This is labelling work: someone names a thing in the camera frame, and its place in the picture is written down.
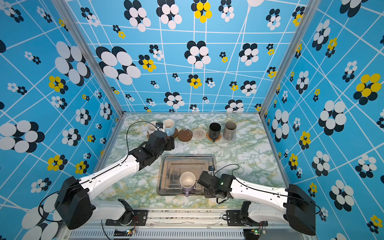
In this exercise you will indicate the black metal mug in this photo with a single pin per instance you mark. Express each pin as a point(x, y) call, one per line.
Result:
point(214, 131)

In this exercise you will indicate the metal serving tray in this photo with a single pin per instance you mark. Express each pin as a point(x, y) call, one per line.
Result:
point(173, 166)

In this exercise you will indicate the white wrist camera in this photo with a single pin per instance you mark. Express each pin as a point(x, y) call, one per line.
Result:
point(160, 126)
point(212, 170)

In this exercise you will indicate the aluminium corner post right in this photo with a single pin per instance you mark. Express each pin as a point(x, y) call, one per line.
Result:
point(288, 57)

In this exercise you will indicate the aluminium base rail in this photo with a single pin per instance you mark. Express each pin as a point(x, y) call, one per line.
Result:
point(182, 224)

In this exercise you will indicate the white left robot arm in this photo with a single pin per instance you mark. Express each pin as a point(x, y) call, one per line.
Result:
point(76, 203)

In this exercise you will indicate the white mug purple handle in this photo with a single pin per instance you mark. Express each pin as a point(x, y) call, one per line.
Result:
point(187, 182)

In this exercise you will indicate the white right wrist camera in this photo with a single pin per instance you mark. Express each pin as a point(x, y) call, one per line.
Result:
point(212, 170)

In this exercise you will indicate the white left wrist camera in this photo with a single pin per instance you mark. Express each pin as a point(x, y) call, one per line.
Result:
point(160, 126)

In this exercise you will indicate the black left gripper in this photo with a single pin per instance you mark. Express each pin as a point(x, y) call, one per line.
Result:
point(170, 143)

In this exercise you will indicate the multicolour woven round coaster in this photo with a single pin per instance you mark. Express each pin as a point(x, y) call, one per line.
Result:
point(199, 134)

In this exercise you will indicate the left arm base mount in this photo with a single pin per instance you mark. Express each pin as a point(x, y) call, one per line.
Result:
point(136, 217)

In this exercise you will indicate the aluminium corner post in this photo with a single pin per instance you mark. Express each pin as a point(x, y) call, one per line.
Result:
point(288, 57)
point(88, 54)

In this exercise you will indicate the white ceramic mug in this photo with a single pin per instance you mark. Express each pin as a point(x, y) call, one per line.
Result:
point(151, 127)

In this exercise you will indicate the rusty brown round coaster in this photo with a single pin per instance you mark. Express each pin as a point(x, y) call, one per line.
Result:
point(185, 135)

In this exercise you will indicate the stainless steel mug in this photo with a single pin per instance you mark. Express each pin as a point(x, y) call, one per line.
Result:
point(229, 131)

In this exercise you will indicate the dark brown round wooden coaster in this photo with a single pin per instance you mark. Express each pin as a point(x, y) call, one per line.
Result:
point(175, 133)

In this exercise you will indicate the tan rattan round coaster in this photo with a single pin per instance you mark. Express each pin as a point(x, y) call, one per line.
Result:
point(215, 140)

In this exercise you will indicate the aluminium corner post left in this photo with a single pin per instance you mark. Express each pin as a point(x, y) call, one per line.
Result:
point(88, 54)

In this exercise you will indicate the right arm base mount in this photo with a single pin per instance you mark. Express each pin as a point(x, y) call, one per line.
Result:
point(235, 219)

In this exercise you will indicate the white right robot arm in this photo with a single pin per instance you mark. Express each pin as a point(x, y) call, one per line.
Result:
point(289, 205)

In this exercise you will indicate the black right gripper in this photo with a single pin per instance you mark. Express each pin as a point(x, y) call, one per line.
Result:
point(207, 195)

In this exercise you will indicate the white mug blue handle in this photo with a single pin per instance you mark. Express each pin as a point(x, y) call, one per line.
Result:
point(169, 127)

